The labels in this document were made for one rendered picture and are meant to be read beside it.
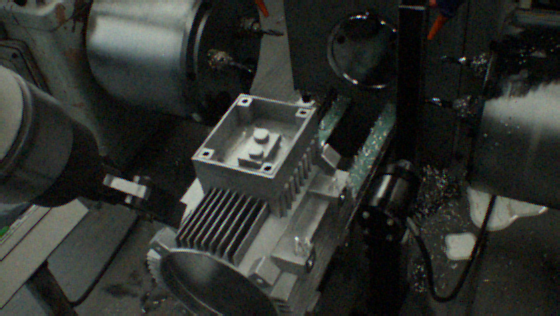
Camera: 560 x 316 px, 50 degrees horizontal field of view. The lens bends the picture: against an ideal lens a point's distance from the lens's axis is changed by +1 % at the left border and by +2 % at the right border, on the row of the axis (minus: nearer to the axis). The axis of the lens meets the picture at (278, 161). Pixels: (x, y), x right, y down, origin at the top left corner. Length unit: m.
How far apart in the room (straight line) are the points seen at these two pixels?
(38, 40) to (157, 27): 0.22
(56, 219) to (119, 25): 0.34
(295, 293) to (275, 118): 0.22
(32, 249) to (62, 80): 0.41
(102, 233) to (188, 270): 0.37
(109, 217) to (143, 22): 0.37
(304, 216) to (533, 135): 0.28
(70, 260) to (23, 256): 0.35
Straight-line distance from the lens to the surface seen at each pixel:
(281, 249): 0.64
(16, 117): 0.42
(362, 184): 0.90
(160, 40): 0.93
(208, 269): 0.78
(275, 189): 0.63
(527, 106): 0.75
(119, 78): 1.00
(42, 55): 1.08
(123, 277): 1.03
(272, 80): 1.34
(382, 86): 1.03
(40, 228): 0.77
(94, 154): 0.50
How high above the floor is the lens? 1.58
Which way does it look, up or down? 43 degrees down
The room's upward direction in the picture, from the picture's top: 9 degrees counter-clockwise
